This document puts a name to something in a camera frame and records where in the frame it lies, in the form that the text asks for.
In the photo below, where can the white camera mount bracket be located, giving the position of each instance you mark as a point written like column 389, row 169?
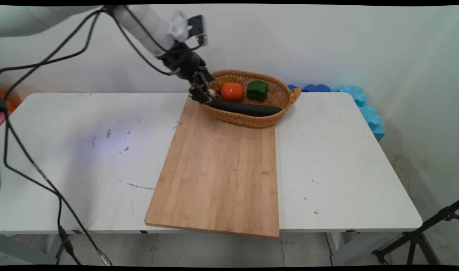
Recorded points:
column 178, row 25

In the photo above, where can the grey table base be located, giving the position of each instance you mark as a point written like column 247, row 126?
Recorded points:
column 22, row 252

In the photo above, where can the red tomato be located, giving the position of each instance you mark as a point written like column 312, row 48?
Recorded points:
column 232, row 92

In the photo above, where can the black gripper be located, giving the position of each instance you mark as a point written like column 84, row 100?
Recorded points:
column 184, row 62

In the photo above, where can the small whitish garlic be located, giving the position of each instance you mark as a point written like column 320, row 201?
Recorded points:
column 212, row 92

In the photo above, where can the wooden cutting board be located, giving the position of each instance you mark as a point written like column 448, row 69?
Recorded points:
column 218, row 173

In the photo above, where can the orange object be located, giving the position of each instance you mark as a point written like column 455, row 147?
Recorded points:
column 9, row 101

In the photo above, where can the green bell pepper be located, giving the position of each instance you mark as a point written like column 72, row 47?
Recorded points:
column 257, row 90

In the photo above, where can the white table leg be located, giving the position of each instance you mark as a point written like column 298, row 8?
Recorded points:
column 336, row 246

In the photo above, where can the yellow bell pepper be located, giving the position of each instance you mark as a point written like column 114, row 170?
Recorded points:
column 224, row 81

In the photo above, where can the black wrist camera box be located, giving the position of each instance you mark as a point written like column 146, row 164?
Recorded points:
column 198, row 28

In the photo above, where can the dark blue foam piece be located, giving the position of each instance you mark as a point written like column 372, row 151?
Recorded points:
column 316, row 88

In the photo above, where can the light blue foam piece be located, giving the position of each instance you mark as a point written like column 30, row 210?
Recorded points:
column 368, row 113

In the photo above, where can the pink object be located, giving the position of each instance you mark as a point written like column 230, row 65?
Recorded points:
column 2, row 117

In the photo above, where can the black tripod stand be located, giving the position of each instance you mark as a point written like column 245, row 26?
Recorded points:
column 414, row 237

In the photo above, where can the dark green cucumber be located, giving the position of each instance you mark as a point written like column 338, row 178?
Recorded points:
column 248, row 108

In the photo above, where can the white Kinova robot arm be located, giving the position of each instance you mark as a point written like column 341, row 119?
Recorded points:
column 139, row 22

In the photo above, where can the woven wicker basket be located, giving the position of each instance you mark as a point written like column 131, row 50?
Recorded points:
column 252, row 119

